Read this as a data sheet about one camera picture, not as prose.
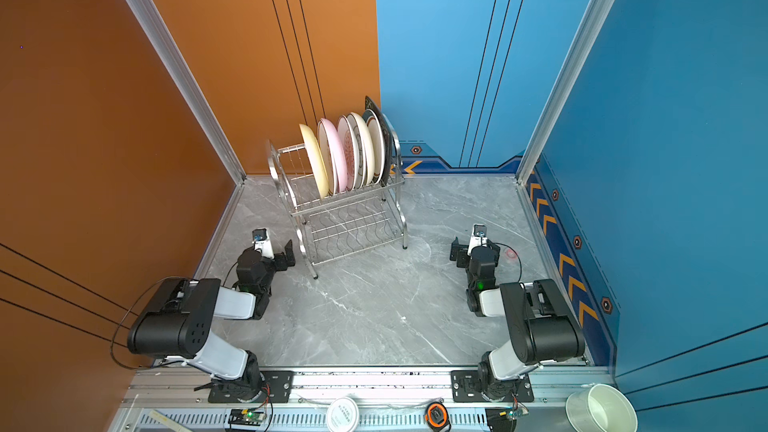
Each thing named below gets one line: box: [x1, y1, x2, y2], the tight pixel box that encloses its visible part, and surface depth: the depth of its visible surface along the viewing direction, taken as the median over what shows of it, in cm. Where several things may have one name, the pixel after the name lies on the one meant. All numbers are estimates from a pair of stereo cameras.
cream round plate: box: [350, 112, 375, 187], surface depth 72 cm
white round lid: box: [327, 397, 359, 432], surface depth 66 cm
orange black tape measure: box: [425, 401, 451, 432], surface depth 68 cm
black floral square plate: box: [364, 96, 393, 187], surface depth 73 cm
